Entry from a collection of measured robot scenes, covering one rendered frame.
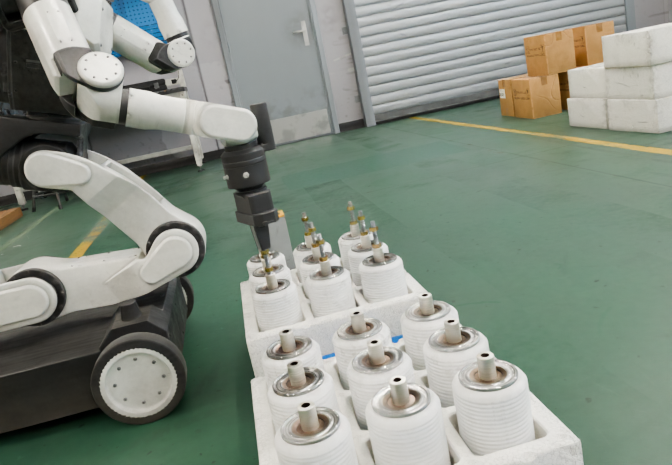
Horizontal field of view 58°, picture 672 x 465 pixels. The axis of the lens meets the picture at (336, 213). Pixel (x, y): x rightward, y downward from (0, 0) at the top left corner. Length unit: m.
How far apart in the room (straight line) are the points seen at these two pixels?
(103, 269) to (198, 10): 4.97
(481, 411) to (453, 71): 6.07
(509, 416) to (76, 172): 1.09
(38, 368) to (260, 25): 5.21
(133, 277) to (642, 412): 1.12
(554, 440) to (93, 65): 0.94
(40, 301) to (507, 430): 1.13
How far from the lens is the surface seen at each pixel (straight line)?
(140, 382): 1.44
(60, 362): 1.50
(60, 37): 1.25
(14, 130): 1.57
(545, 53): 4.94
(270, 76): 6.36
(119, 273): 1.57
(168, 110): 1.19
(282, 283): 1.30
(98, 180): 1.53
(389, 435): 0.78
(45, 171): 1.54
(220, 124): 1.17
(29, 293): 1.60
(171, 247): 1.52
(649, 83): 3.67
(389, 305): 1.28
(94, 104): 1.19
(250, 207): 1.21
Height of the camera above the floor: 0.67
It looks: 13 degrees down
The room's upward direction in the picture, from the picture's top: 11 degrees counter-clockwise
